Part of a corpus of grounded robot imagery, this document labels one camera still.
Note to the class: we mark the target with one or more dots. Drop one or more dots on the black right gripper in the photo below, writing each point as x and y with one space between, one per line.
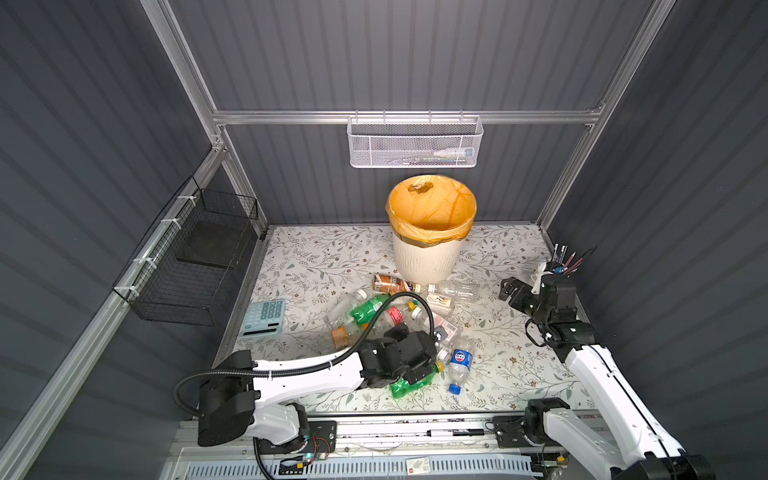
523 291

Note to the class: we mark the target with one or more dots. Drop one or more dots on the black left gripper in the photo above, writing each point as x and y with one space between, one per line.
397 336

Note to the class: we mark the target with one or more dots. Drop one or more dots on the crushed green bottle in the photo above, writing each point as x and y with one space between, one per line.
402 387

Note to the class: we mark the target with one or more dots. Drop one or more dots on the Pepsi blue label bottle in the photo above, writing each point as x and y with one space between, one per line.
459 368

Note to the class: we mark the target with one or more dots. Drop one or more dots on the clear bottle white cap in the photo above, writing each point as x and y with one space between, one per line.
338 315

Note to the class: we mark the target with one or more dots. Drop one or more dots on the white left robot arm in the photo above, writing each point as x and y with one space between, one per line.
243 397

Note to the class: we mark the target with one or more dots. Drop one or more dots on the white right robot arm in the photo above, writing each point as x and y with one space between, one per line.
644 449

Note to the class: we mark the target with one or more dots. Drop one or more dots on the white ribbed waste bin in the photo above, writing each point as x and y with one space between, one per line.
426 264

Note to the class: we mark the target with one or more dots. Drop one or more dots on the orange bin liner bag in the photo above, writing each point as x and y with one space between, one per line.
427 210

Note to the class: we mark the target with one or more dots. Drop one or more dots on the white cup pen holder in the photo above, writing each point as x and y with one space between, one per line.
543 268

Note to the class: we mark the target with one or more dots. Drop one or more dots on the pink label clear bottle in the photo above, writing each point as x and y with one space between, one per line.
394 316

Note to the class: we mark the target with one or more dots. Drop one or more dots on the green Sprite bottle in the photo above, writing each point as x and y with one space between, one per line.
365 312

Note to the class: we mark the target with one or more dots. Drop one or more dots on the red white label bottle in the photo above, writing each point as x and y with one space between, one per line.
444 330

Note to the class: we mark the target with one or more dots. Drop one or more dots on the cream label small bottle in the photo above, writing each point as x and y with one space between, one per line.
440 304

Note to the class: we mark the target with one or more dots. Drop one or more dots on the brown label drink bottle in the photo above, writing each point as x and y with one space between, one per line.
390 284

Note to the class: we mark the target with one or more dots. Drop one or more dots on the large clear empty bottle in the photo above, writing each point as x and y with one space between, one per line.
460 291

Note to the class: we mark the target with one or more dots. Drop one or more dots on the black marker pen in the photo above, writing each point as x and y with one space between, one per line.
442 433

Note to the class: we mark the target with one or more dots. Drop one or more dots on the teal calculator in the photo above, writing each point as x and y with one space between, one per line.
263 319

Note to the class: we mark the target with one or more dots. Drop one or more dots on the white wire wall basket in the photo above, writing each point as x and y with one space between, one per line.
414 142

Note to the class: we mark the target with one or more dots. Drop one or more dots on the black wire side basket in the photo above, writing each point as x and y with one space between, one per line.
191 274

